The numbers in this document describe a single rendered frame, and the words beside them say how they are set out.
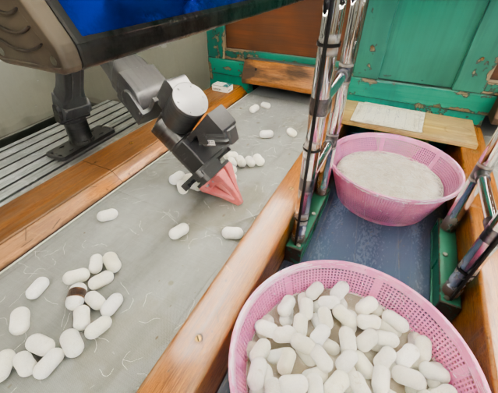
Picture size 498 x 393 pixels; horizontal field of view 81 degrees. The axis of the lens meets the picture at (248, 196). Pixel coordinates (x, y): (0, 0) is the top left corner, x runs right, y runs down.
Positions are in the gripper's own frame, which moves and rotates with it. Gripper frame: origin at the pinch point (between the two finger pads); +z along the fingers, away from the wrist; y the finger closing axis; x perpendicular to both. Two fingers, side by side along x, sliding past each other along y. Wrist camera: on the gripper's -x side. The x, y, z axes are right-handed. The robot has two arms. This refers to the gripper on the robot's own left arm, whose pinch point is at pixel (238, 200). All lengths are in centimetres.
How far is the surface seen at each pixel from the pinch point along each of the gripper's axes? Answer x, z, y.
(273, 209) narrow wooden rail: -6.1, 4.6, -0.9
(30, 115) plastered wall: 189, -126, 77
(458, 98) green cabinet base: -29, 22, 54
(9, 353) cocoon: 6.0, -8.2, -35.9
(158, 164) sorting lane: 16.0, -16.3, 4.4
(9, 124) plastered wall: 189, -125, 61
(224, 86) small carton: 17, -24, 45
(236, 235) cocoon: -3.2, 2.7, -8.3
